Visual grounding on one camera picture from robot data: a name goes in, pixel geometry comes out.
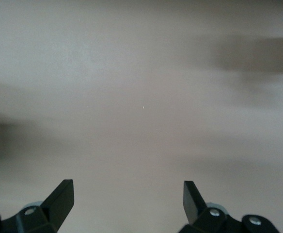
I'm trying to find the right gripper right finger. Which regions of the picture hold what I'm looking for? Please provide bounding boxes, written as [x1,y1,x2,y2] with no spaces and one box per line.
[177,180,282,233]

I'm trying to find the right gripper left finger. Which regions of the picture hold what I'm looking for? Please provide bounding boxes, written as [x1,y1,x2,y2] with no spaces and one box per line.
[0,179,74,233]

